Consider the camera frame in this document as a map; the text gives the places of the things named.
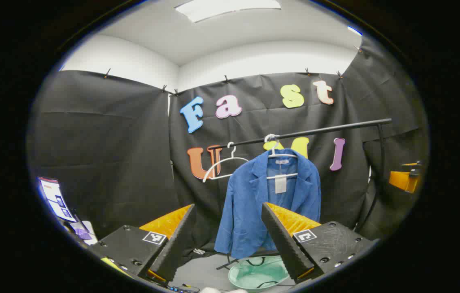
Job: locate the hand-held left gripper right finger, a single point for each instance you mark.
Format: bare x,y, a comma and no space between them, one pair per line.
282,244

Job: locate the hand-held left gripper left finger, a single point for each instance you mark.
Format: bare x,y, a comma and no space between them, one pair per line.
175,248

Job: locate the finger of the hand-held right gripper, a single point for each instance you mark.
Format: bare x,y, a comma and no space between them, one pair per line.
413,164
402,181

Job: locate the green laundry hamper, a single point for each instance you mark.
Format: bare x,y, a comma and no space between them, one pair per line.
254,274

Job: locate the blue jacket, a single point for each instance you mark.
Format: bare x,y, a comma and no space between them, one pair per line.
246,203

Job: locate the white plastic hanger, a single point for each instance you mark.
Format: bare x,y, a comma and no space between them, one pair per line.
293,175
234,154

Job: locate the purple and white items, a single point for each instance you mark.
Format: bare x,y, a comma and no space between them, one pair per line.
84,234

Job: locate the black backdrop cloth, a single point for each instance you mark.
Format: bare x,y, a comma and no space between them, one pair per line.
112,162

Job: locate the large ceiling light panel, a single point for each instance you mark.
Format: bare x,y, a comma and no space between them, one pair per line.
221,8

